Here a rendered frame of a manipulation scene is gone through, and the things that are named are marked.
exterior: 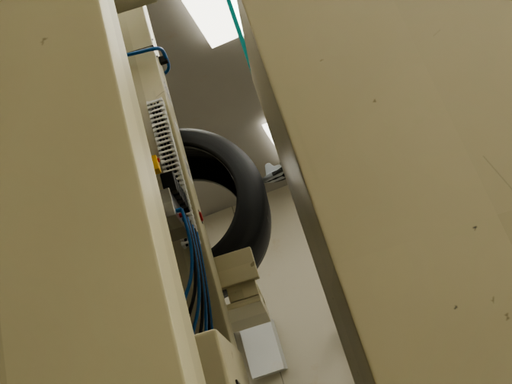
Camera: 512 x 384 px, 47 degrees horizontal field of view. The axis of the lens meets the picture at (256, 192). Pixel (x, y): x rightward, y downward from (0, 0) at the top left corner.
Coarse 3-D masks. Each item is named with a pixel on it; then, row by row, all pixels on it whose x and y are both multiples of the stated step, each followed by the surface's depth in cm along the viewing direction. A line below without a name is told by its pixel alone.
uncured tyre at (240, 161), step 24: (192, 144) 198; (216, 144) 198; (192, 168) 226; (216, 168) 225; (240, 168) 193; (240, 192) 190; (264, 192) 195; (240, 216) 187; (264, 216) 192; (240, 240) 184; (264, 240) 198
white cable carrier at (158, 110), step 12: (156, 108) 179; (156, 120) 176; (168, 120) 178; (156, 132) 175; (168, 132) 174; (156, 144) 172; (168, 144) 172; (168, 156) 171; (168, 168) 170; (180, 168) 169; (192, 216) 163
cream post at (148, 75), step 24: (120, 24) 195; (144, 24) 194; (144, 48) 191; (144, 72) 187; (144, 96) 184; (144, 120) 181; (192, 192) 172; (192, 288) 160; (216, 288) 159; (192, 312) 157; (216, 312) 156
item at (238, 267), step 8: (248, 248) 175; (224, 256) 175; (232, 256) 175; (240, 256) 175; (248, 256) 174; (216, 264) 174; (224, 264) 174; (232, 264) 174; (240, 264) 174; (248, 264) 173; (224, 272) 173; (232, 272) 173; (240, 272) 173; (248, 272) 172; (256, 272) 172; (224, 280) 172; (232, 280) 172; (240, 280) 172; (248, 280) 172; (224, 288) 172
